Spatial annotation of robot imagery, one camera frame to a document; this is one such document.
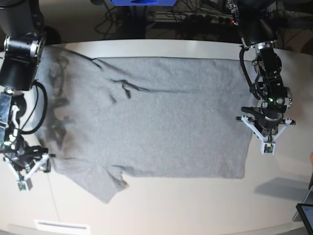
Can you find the white power strip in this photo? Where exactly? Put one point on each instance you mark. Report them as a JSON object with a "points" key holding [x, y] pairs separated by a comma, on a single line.
{"points": [[183, 17]]}

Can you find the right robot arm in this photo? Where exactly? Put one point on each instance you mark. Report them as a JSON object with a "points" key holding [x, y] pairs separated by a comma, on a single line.
{"points": [[23, 24]]}

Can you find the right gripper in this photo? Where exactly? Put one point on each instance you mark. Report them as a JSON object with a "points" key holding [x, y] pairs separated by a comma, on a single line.
{"points": [[28, 158]]}

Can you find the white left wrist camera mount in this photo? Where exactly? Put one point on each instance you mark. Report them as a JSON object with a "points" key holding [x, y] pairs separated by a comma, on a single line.
{"points": [[268, 138]]}

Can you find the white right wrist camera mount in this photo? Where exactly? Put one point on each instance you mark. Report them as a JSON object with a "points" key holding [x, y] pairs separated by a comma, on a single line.
{"points": [[24, 170]]}

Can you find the blue plastic part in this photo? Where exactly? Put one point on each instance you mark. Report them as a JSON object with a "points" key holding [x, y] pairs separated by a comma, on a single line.
{"points": [[143, 2]]}

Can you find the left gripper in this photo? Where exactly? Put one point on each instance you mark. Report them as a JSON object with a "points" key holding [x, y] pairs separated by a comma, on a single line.
{"points": [[265, 120]]}

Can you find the black tablet screen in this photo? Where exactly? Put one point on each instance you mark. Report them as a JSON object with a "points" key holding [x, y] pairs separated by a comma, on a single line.
{"points": [[306, 213]]}

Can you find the white label on table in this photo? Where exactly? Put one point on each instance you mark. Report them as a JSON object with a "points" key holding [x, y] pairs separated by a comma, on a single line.
{"points": [[46, 223]]}

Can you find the grey T-shirt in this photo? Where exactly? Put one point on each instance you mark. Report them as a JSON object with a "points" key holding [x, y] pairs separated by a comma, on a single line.
{"points": [[145, 117]]}

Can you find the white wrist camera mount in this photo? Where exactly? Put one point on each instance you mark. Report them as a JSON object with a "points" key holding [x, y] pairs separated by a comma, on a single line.
{"points": [[24, 170], [268, 138]]}

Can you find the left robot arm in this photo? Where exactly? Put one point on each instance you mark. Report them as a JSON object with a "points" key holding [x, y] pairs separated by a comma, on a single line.
{"points": [[257, 31]]}

